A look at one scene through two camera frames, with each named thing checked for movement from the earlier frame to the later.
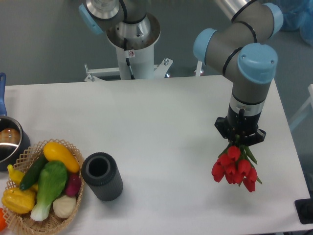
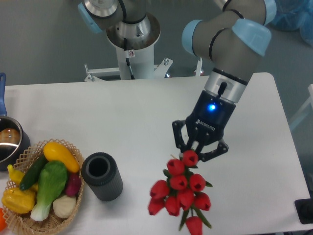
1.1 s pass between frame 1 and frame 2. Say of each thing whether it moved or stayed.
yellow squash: stayed
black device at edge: stayed
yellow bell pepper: stayed
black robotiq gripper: moved
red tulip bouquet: moved
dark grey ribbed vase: stayed
